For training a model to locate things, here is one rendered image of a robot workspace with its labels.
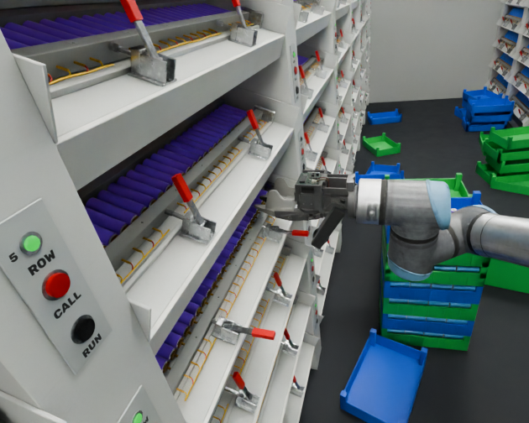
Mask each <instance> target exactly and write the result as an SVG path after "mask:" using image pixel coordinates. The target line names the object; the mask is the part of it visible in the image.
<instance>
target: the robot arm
mask: <svg viewBox="0 0 529 423"><path fill-rule="evenodd" d="M308 172H316V173H308ZM319 172H320V173H319ZM259 198H260V200H262V201H265V202H266V205H265V204H254V207H255V208H256V209H258V210H260V211H262V212H264V213H266V214H268V215H271V216H273V217H276V218H279V219H283V220H287V221H308V220H317V219H319V218H324V217H325V218H324V220H323V221H322V223H321V225H320V226H319V228H317V229H316V230H315V231H314V232H313V234H312V237H313V239H312V243H311V245H312V246H314V247H315V248H318V249H321V248H322V246H323V245H324V243H326V242H327V241H328V239H329V237H330V235H331V234H332V233H333V231H334V229H335V228H336V227H337V225H338V224H339V223H340V222H341V220H342V219H343V217H344V216H345V214H346V211H347V209H348V218H355V217H356V222H357V223H364V224H378V225H386V226H390V241H389V250H388V252H387V257H388V265H389V267H390V270H391V271H392V272H393V273H394V274H396V275H397V276H399V277H400V278H402V279H406V280H410V281H421V280H425V279H427V278H428V277H429V276H430V275H431V273H432V271H433V266H434V265H436V264H440V263H442V262H444V261H447V260H449V259H452V258H455V257H458V256H459V255H462V254H464V253H472V254H475V255H479V256H482V257H486V258H488V257H490V258H493V259H499V260H502V261H506V262H509V263H512V264H518V265H521V266H525V267H528V268H529V218H523V217H510V216H503V215H499V214H497V213H496V212H495V211H493V210H492V209H490V208H488V207H487V206H483V205H472V206H465V207H462V208H460V209H458V210H457V211H454V212H451V196H450V190H449V187H448V184H447V183H445V182H443V181H435V180H382V179H359V183H358V184H357V183H355V175H354V174H327V171H326V170H302V173H301V174H300V176H299V178H298V180H297V182H296V184H295V188H292V187H289V186H288V185H287V184H286V182H285V180H284V179H283V178H277V179H276V180H275V187H274V189H273V190H270V191H269V192H268V194H267V195H263V196H260V197H259ZM296 205H297V208H295V206H296Z"/></svg>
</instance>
